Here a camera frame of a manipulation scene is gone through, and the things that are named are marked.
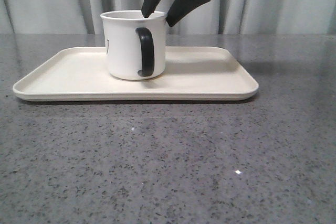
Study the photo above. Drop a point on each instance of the white smiley mug black handle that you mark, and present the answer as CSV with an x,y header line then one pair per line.
x,y
135,45

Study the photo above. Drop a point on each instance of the cream rectangular tray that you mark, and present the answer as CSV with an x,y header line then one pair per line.
x,y
191,73

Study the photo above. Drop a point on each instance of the grey curtain backdrop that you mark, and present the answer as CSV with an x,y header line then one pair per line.
x,y
215,17

